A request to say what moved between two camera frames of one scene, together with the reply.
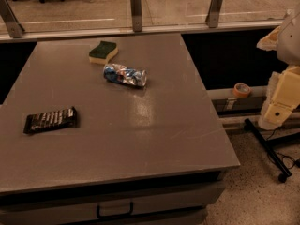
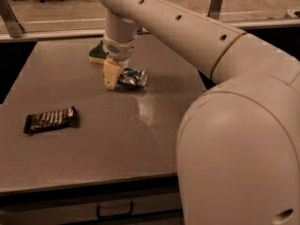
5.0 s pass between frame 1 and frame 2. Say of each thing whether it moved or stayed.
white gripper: moved
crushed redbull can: stayed
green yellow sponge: stayed
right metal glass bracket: stayed
